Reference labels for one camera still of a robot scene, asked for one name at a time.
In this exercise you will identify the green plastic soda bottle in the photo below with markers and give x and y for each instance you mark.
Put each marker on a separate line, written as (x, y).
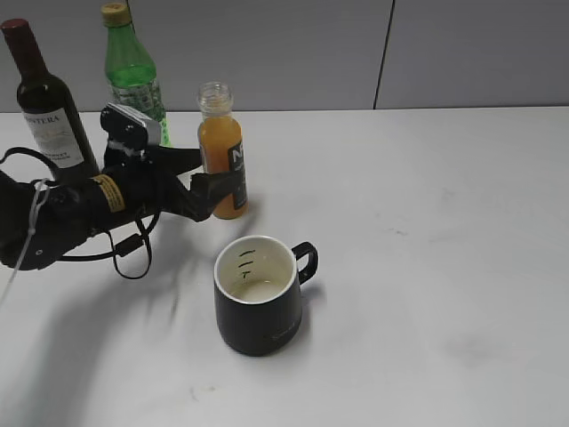
(129, 69)

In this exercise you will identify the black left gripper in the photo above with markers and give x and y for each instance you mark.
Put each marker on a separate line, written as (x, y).
(131, 188)

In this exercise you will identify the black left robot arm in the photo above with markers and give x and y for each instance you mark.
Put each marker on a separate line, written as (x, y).
(40, 227)

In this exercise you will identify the white zip tie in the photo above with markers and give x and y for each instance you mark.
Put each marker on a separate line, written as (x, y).
(42, 191)

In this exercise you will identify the orange juice bottle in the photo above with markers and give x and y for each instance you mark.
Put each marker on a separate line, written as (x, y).
(221, 144)

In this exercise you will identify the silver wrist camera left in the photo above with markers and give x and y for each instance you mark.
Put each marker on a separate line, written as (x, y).
(130, 132)

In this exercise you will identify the red wine bottle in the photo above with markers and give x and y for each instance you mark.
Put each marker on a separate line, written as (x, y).
(48, 107)

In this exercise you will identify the black ceramic mug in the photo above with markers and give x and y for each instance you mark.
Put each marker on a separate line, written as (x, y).
(257, 292)

